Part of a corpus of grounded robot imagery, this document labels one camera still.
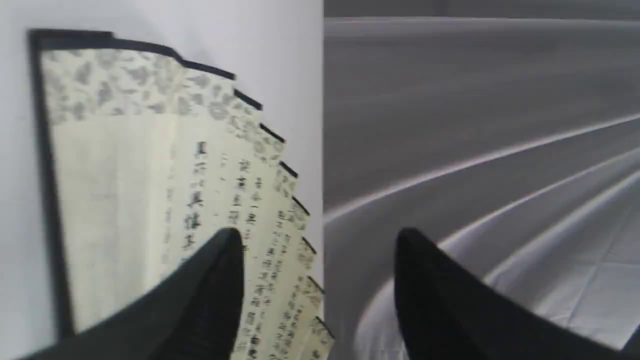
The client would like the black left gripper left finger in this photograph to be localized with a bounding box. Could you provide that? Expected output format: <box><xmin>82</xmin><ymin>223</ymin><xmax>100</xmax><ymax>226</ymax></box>
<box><xmin>26</xmin><ymin>228</ymin><xmax>244</xmax><ymax>360</ymax></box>

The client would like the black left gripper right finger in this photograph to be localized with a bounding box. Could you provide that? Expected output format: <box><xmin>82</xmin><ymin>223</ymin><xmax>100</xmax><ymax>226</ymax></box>
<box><xmin>394</xmin><ymin>227</ymin><xmax>621</xmax><ymax>360</ymax></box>

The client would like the cream paper folding fan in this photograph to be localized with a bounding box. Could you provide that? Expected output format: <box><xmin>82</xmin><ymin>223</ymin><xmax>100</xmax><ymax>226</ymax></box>
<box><xmin>29</xmin><ymin>28</ymin><xmax>334</xmax><ymax>360</ymax></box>

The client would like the grey backdrop curtain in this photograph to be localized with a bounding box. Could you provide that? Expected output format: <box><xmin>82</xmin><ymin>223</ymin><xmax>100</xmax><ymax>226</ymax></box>
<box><xmin>323</xmin><ymin>0</ymin><xmax>639</xmax><ymax>360</ymax></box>

